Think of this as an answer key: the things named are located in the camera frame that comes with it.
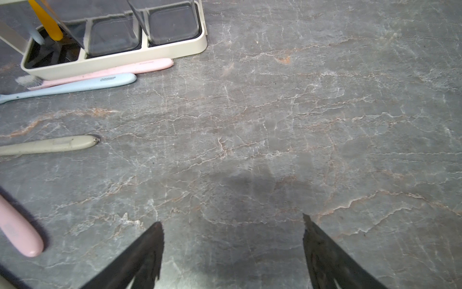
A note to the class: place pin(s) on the cream toothbrush holder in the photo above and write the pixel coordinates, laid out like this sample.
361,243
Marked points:
105,34

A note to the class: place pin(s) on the light blue toothbrush vertical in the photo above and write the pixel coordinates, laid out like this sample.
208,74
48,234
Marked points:
38,38

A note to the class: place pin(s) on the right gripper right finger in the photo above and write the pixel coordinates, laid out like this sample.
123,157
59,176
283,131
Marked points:
329,266

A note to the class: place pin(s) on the yellow toothbrush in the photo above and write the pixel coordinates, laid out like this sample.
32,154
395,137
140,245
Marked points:
49,24

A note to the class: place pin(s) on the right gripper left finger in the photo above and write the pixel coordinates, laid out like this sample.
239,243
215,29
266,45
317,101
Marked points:
137,267

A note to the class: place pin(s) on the pink toothbrush middle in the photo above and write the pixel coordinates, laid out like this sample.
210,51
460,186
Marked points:
22,235

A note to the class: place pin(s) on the pink toothbrush near holder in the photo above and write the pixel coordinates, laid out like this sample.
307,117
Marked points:
35,83

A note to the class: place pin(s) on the beige toothbrush upper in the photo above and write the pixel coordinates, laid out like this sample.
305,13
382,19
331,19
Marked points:
62,144

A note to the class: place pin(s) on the light blue toothbrush near holder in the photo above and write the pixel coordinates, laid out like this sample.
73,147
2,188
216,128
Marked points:
79,86

